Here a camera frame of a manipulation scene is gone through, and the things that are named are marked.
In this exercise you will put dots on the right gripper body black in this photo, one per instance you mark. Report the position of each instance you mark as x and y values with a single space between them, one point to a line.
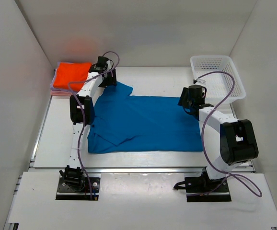
184 101

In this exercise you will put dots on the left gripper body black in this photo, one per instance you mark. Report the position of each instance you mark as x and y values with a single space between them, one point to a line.
109 81

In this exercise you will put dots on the blue t shirt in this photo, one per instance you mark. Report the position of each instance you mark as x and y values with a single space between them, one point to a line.
128 123

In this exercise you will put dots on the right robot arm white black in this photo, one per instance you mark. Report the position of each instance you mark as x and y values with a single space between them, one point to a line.
237 142

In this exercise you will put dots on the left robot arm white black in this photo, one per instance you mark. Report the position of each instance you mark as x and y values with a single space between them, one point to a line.
82 114

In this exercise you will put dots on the white plastic basket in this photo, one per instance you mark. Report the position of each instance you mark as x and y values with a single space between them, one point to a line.
220 75

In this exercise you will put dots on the folded orange t shirt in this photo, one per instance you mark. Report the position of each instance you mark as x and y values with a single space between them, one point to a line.
81 72

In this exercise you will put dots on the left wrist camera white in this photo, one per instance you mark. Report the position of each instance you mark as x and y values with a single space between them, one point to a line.
110 64

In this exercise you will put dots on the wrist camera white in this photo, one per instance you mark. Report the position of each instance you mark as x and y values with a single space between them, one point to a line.
110 64
199 80

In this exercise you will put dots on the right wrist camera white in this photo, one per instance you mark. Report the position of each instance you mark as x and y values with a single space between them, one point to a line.
199 80

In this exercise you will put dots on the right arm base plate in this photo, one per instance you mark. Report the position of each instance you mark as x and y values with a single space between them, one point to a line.
202 189

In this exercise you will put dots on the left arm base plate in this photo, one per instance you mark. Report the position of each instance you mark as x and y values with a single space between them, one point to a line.
65 191

